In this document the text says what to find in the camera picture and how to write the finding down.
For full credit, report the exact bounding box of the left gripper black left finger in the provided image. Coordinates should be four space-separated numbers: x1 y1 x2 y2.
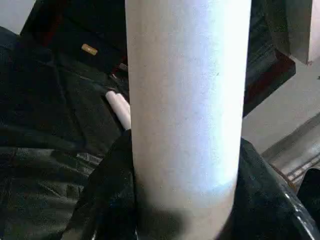
64 129 138 240

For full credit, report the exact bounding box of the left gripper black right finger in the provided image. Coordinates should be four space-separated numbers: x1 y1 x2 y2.
224 138 320 240

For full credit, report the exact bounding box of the black plastic mat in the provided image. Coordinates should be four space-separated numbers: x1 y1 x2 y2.
0 24 297 240

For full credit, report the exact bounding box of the black case with yellow label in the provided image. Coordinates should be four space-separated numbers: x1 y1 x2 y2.
19 0 129 75

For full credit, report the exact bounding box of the white plastic table leg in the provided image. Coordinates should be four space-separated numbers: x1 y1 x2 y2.
104 91 132 131
124 0 252 240

